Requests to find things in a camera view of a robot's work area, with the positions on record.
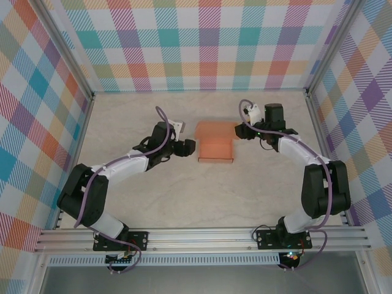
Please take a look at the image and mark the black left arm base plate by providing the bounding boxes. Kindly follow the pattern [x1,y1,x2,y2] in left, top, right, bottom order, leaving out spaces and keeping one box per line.
[92,231,150,252]

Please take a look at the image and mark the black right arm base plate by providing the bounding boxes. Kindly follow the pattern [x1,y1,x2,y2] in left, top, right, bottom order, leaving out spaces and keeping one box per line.
[255,229,312,251]

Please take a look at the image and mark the wide aluminium base rail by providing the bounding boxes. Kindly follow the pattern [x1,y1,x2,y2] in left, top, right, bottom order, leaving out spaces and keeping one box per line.
[33,225,372,254]

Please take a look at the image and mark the slotted grey cable tray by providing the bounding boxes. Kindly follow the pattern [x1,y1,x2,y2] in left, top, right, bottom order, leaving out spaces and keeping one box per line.
[45,252,303,266]

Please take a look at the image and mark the pink paper box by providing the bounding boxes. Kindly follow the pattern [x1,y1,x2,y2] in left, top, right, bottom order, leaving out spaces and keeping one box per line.
[194,120,238,165]

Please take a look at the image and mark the grey metal panel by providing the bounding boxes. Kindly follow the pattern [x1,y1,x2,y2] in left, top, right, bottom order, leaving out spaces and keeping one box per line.
[39,265,368,294]

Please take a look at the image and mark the aluminium frame post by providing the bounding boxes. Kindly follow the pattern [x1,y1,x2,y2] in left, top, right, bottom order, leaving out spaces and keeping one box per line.
[36,0,96,102]
[304,0,358,99]

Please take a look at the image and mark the small circuit board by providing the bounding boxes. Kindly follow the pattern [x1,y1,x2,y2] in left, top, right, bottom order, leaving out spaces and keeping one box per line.
[280,250,303,265]
[105,252,140,266]

